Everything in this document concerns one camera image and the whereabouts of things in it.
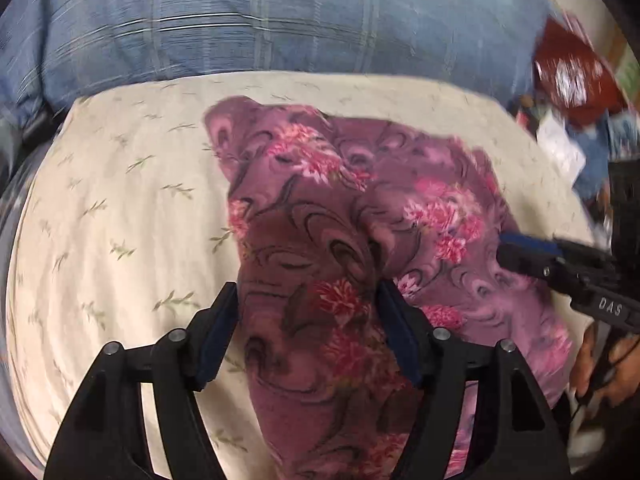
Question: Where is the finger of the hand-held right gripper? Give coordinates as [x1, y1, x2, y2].
[496, 232, 618, 295]

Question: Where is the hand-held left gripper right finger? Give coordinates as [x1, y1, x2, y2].
[376, 280, 571, 480]

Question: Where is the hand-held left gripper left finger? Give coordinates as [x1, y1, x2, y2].
[44, 281, 240, 480]

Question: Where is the pink floral fleece garment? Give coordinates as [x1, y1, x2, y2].
[202, 96, 573, 480]

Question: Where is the person's right hand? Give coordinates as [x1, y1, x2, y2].
[570, 321, 640, 407]

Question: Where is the blue cloth pile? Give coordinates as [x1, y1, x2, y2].
[572, 112, 640, 206]

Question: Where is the white paper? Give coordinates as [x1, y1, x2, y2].
[536, 110, 587, 182]

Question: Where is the red printed bag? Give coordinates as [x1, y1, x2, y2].
[532, 12, 627, 128]

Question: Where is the cream leaf-print bed sheet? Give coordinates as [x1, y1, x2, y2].
[5, 70, 608, 480]

